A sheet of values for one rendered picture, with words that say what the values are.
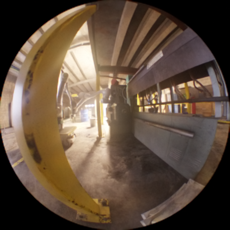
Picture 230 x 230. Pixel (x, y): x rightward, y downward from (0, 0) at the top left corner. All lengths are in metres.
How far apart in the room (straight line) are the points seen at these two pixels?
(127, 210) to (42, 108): 0.70
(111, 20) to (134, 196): 2.05
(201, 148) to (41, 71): 0.88
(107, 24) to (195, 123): 1.66
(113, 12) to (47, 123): 1.41
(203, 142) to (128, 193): 0.72
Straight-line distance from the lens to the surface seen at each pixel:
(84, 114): 4.85
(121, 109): 1.72
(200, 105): 3.49
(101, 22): 1.45
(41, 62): 0.17
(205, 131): 0.70
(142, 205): 0.69
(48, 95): 0.17
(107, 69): 1.94
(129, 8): 1.21
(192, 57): 0.87
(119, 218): 0.66
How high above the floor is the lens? 0.66
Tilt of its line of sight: 4 degrees down
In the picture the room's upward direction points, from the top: 3 degrees counter-clockwise
